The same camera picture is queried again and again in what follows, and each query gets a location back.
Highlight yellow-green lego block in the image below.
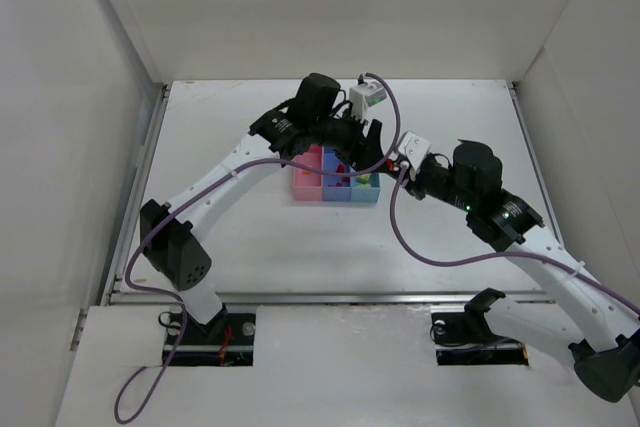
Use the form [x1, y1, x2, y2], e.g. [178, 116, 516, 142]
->
[356, 173, 373, 185]

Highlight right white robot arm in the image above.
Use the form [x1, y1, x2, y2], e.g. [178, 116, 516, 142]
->
[396, 132, 639, 403]

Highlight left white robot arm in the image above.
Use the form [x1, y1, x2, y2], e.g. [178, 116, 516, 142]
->
[139, 73, 390, 335]

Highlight light blue container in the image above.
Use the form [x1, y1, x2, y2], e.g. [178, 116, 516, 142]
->
[350, 173, 380, 203]

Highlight dark blue container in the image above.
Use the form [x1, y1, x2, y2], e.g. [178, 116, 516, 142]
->
[322, 147, 351, 202]

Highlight pink container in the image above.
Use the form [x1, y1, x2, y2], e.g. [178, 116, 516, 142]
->
[292, 146, 323, 202]

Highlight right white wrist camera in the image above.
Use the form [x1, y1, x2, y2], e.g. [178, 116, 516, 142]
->
[396, 131, 431, 180]

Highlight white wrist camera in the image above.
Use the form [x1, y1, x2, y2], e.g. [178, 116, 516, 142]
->
[396, 131, 431, 180]
[348, 77, 387, 119]

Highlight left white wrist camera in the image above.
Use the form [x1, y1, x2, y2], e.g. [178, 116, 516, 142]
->
[348, 77, 387, 119]

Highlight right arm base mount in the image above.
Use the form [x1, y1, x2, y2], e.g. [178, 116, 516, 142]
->
[429, 288, 529, 367]

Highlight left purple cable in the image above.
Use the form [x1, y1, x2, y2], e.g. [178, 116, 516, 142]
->
[114, 71, 401, 423]

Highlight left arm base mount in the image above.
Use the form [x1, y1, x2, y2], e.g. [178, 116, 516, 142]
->
[157, 309, 257, 367]

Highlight metal front rail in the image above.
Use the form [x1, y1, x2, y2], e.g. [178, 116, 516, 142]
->
[107, 289, 576, 308]

